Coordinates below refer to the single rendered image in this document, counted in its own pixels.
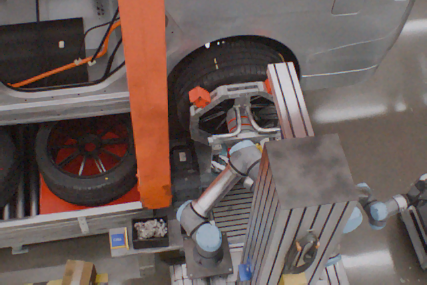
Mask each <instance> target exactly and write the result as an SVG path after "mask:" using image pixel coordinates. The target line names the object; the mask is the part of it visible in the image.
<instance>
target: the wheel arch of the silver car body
mask: <svg viewBox="0 0 427 285"><path fill-rule="evenodd" d="M216 40H218V39H216ZM216 40H214V41H216ZM219 40H220V42H224V41H236V40H241V41H252V42H256V43H261V44H263V45H266V46H268V47H270V48H272V49H273V50H274V51H276V52H277V53H279V54H280V55H281V56H282V57H283V58H284V61H285V62H293V64H294V68H295V71H296V75H297V78H298V81H299V84H301V80H302V65H301V63H300V60H299V58H298V56H297V55H296V53H295V52H294V50H293V49H292V48H291V47H289V46H288V45H286V44H285V43H282V42H281V41H278V40H277V39H274V38H271V37H267V36H263V35H251V34H245V35H232V36H228V37H223V38H220V39H219ZM210 42H211V41H210ZM210 42H208V43H210ZM205 44H207V43H205ZM205 44H203V45H205ZM203 45H201V46H203ZM201 46H199V47H201ZM199 47H197V48H199ZM197 48H196V49H194V50H193V51H190V52H189V53H188V54H187V55H185V56H184V57H182V58H181V59H180V60H179V61H178V62H177V63H176V64H175V65H174V66H173V68H174V67H175V66H176V65H177V64H178V63H183V62H186V61H187V60H188V59H189V58H190V57H191V56H193V55H195V54H196V53H197ZM173 68H172V69H173ZM172 69H171V71H172ZM171 71H170V72H169V73H168V75H167V77H168V76H169V74H170V73H171Z"/></svg>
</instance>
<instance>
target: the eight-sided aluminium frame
mask: <svg viewBox="0 0 427 285"><path fill-rule="evenodd" d="M240 89H242V90H240ZM257 95H260V96H262V97H264V98H266V99H268V100H270V101H271V102H273V103H274V99H273V96H272V95H270V93H268V91H267V88H266V84H265V82H262V81H256V82H251V83H240V84H233V85H223V86H219V87H218V88H216V89H215V90H213V91H212V92H211V93H209V98H210V101H211V103H210V104H208V105H207V106H205V107H204V108H203V109H201V108H199V107H197V106H194V105H192V106H191V107H190V110H189V111H190V121H189V130H190V135H191V139H194V141H198V142H201V143H203V144H205V145H207V146H208V143H207V139H208V138H209V137H210V136H211V135H212V134H210V133H208V132H205V131H203V130H201V129H198V127H199V116H201V115H203V114H204V113H205V112H207V111H209V110H210V109H211V108H213V107H214V106H216V105H218V104H219V103H221V102H222V101H224V100H226V99H234V98H238V97H239V98H241V97H248V96H250V97H251V96H257ZM280 126H281V125H280V121H278V120H276V119H272V120H271V121H269V122H268V123H266V124H264V125H263V126H262V127H261V128H271V127H280ZM263 139H264V138H262V139H256V143H255V144H258V142H259V141H262V140H263ZM226 144H227V146H228V148H232V147H233V146H234V145H233V142H231V143H226Z"/></svg>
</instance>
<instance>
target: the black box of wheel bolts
mask: <svg viewBox="0 0 427 285"><path fill-rule="evenodd" d="M131 241H132V242H133V248H134V249H143V248H160V247H169V229H168V217H167V216H152V217H142V218H131Z"/></svg>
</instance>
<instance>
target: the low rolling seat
mask: <svg viewBox="0 0 427 285"><path fill-rule="evenodd" d="M398 217H399V219H400V221H402V222H404V223H405V226H406V229H407V231H408V234H409V236H410V239H411V241H412V244H413V247H414V249H415V251H416V254H417V257H418V259H419V262H420V267H421V269H422V270H423V271H424V272H425V273H427V202H426V204H425V205H424V206H421V207H419V208H415V207H414V206H413V205H411V206H410V207H409V208H408V209H406V210H404V211H403V212H400V213H399V214H398Z"/></svg>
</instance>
